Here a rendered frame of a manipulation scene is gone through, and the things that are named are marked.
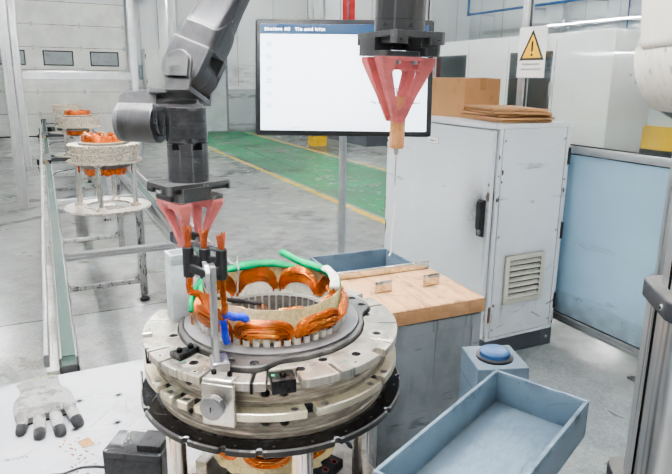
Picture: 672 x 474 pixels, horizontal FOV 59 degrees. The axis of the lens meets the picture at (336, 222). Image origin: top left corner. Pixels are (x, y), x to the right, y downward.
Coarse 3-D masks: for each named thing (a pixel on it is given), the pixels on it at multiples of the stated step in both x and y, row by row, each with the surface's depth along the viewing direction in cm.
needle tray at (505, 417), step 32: (480, 384) 67; (512, 384) 69; (448, 416) 62; (480, 416) 68; (512, 416) 68; (544, 416) 67; (576, 416) 61; (416, 448) 57; (448, 448) 62; (480, 448) 62; (512, 448) 62; (544, 448) 62
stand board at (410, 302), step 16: (416, 272) 106; (432, 272) 106; (352, 288) 97; (368, 288) 97; (400, 288) 98; (416, 288) 98; (432, 288) 98; (448, 288) 98; (464, 288) 98; (384, 304) 91; (400, 304) 91; (416, 304) 91; (432, 304) 91; (448, 304) 91; (464, 304) 92; (480, 304) 94; (400, 320) 88; (416, 320) 89
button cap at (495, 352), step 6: (480, 348) 81; (486, 348) 81; (492, 348) 81; (498, 348) 81; (504, 348) 81; (480, 354) 81; (486, 354) 79; (492, 354) 79; (498, 354) 79; (504, 354) 79; (498, 360) 79
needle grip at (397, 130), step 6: (402, 102) 69; (390, 120) 70; (390, 126) 70; (396, 126) 69; (402, 126) 69; (390, 132) 70; (396, 132) 69; (402, 132) 70; (390, 138) 70; (396, 138) 70; (402, 138) 70; (390, 144) 70; (396, 144) 70; (402, 144) 70
